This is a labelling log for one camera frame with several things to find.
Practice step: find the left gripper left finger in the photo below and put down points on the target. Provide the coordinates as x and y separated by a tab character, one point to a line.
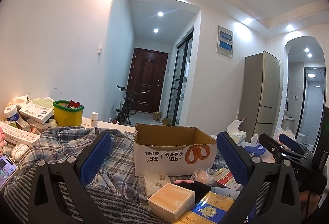
74	168

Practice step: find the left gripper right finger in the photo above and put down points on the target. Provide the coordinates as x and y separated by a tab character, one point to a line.
281	203

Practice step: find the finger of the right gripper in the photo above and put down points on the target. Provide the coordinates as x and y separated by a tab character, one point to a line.
279	151
293	145

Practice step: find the red white cigarette pack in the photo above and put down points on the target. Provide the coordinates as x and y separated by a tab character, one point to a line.
225	178

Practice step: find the gold blue cigarette pack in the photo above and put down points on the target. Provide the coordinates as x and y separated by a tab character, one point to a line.
210	210

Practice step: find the black plush pouch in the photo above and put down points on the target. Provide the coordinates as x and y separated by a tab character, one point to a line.
200	189

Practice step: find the light wooden box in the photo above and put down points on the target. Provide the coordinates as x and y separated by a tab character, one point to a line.
171	202

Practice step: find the white tissue packet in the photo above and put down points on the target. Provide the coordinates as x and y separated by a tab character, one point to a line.
154	181

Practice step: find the bun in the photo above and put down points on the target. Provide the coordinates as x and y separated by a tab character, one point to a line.
204	176

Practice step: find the person's right hand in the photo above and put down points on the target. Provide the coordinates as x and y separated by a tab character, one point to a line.
309	203

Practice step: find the blue wet wipes pack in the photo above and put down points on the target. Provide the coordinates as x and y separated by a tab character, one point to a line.
254	148

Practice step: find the white tissue box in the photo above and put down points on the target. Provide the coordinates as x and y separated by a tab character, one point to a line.
235	133

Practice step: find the bathroom glass door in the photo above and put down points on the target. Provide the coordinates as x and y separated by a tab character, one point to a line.
312	107

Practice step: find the smartphone with lit screen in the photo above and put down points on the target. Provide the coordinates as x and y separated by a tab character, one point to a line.
8	169

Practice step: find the beige refrigerator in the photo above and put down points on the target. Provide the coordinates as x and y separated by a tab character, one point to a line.
260	95

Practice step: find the white earbuds case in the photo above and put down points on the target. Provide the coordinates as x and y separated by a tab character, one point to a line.
18	151

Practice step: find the grey striped towel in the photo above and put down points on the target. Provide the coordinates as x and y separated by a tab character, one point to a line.
92	199

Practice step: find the blue plaid shirt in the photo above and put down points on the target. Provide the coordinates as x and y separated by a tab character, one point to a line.
116	174

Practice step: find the long white medicine box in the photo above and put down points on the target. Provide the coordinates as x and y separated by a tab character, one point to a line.
17	136

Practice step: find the yellow green tub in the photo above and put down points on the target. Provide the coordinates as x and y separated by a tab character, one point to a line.
67	113

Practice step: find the white blue medicine box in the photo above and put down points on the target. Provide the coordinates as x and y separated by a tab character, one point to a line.
37	113

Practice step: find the white blue jar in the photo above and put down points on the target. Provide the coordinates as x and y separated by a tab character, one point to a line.
11	113

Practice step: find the open cardboard box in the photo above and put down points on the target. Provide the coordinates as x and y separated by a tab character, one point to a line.
173	150

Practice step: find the small white pill bottle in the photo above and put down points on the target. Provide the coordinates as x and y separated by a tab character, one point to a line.
94	119

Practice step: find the green white paper box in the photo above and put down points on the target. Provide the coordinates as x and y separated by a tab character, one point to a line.
46	102

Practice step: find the black bicycle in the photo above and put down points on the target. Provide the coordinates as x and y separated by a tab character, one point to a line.
123	116

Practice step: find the grey electrical panel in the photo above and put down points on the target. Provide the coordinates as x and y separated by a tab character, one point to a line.
225	42

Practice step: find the cardboard boxes on floor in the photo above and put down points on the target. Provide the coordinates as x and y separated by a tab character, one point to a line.
157	116

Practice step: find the black framed glass door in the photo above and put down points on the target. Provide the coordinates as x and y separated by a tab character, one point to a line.
179	79

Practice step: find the dark red entrance door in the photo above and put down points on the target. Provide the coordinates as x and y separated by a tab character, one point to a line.
146	78

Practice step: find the white wall switch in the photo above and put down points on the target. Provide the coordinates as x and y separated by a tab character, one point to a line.
99	50

